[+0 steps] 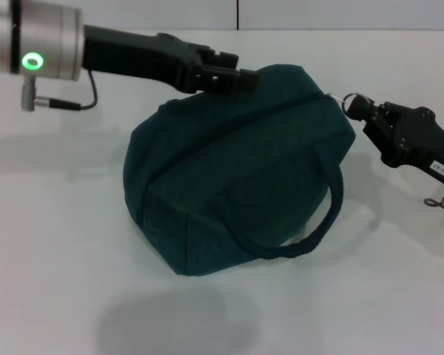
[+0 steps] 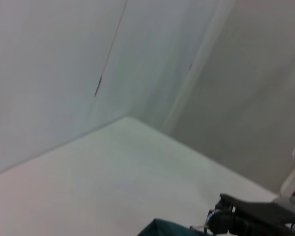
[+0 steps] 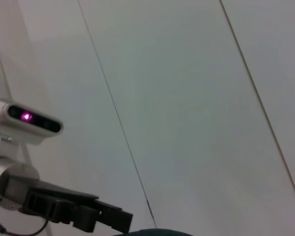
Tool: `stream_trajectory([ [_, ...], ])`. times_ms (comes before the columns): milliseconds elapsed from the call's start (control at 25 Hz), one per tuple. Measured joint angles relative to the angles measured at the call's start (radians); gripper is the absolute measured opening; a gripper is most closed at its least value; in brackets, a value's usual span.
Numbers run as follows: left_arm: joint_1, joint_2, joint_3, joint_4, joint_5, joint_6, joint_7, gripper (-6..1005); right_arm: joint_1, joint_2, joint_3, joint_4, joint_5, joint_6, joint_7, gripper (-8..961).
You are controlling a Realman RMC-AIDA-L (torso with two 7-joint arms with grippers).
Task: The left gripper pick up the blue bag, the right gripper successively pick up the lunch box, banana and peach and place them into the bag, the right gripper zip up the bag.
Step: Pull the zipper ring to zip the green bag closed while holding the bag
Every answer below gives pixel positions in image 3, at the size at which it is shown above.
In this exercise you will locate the dark teal insulated lunch bag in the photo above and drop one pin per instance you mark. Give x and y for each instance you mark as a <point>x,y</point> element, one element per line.
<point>157,232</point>

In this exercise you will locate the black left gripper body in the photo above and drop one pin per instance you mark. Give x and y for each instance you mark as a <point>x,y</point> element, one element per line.
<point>46,199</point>

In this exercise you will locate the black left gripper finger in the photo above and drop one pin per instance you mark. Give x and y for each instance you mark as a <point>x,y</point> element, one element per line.
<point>83,218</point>
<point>113,216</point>

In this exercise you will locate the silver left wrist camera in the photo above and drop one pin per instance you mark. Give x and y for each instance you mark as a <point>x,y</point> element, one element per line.
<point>29,118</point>

